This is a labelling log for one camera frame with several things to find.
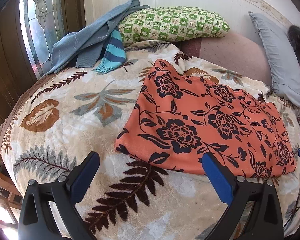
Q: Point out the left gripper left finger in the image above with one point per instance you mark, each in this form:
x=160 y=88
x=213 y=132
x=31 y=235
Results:
x=36 y=218

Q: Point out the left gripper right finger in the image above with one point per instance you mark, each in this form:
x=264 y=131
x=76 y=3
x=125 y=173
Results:
x=265 y=217

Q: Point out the orange floral garment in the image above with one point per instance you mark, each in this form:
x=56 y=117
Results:
x=177 y=119

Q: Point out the grey-blue pillow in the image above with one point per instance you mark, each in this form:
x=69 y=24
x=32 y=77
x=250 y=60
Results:
x=284 y=67

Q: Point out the floral leaf-print blanket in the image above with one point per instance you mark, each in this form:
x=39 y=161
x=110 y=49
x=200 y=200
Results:
x=64 y=117

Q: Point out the pink bolster cushion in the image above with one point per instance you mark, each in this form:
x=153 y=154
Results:
x=233 y=52

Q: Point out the teal striped garment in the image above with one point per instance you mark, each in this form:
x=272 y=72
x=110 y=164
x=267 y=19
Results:
x=113 y=53

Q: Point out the blue-grey cloth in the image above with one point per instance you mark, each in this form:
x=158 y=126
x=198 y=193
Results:
x=86 y=44

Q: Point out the wooden stained-glass door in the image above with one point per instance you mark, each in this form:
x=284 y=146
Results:
x=28 y=31

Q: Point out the green checkered pillow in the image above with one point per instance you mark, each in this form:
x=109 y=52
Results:
x=171 y=24

